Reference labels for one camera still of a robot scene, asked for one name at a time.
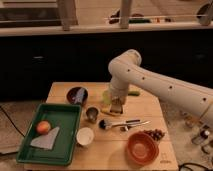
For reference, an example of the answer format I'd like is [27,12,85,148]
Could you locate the white and black eraser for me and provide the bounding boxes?
[110,105,123,114]

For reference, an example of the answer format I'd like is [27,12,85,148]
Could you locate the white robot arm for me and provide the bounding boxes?
[108,49,213,128]

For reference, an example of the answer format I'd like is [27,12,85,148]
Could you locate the green plastic cup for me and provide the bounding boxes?
[102,90,111,105]

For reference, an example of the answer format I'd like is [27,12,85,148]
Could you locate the metal cup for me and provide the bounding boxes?
[86,107,99,123]

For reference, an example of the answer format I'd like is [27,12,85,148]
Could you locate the white paper cup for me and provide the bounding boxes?
[76,127,94,147]

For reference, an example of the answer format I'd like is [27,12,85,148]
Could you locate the yellow banana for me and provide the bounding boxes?
[101,107,124,118]

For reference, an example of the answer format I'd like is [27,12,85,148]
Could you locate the black bristle brush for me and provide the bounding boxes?
[99,119,139,130]

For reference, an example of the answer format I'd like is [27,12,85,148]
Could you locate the metal knife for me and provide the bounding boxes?
[120,121,150,132]

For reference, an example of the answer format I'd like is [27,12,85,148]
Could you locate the dark red bowl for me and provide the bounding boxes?
[66,87,88,106]

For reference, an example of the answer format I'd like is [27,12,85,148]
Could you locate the wooden table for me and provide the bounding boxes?
[24,86,178,171]

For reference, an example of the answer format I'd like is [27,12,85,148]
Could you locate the green plastic tray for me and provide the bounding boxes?
[16,103,81,166]

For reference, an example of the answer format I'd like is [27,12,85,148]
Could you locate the bunch of dark grapes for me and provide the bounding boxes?
[145,129,165,141]

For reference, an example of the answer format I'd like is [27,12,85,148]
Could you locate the orange bowl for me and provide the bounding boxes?
[126,131,159,166]

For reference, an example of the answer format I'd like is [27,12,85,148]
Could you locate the red apple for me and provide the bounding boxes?
[36,121,51,135]

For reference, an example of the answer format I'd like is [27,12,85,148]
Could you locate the grey folded cloth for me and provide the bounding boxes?
[30,127,60,150]

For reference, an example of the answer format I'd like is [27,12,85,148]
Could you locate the spice jar with black lid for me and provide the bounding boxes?
[192,130,210,145]

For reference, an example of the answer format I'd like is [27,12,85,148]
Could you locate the black cable on floor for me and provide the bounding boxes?
[0,105,26,138]

